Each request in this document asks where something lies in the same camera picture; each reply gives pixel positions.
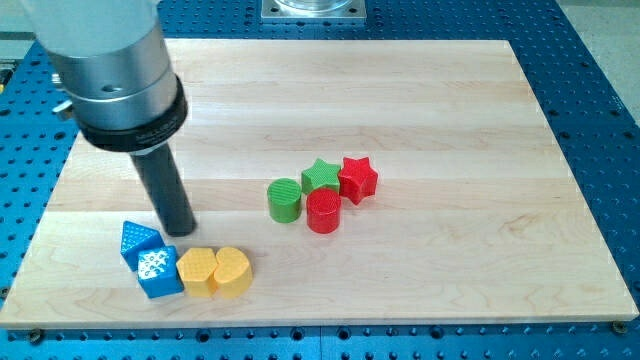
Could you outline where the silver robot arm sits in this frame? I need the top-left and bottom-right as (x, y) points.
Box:
(21, 0), (188, 152)

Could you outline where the blue triangle block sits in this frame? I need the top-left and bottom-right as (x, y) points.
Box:
(120, 221), (165, 271)

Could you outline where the green star block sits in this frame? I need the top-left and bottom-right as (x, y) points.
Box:
(301, 158), (341, 195)

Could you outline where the wooden board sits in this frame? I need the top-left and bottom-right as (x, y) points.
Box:
(1, 39), (638, 329)

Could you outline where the red cylinder block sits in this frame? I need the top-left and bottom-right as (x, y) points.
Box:
(306, 188), (341, 234)

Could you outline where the red star block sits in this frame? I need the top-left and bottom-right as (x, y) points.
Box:
(338, 157), (379, 205)

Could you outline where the green cylinder block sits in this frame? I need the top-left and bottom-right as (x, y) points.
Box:
(267, 178), (302, 223)

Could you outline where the yellow heart block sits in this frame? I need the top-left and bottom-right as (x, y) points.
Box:
(214, 247), (253, 299)

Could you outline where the yellow hexagon block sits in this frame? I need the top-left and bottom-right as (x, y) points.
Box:
(176, 248), (218, 298)

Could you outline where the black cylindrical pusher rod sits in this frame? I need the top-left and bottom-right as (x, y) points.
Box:
(130, 143), (196, 237)

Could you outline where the blue cube block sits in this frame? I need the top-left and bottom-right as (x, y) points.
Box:
(137, 246), (184, 299)

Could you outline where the blue perforated metal table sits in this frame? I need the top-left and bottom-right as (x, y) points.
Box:
(1, 1), (639, 359)

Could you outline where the metal base plate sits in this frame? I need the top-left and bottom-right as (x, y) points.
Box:
(261, 0), (367, 21)

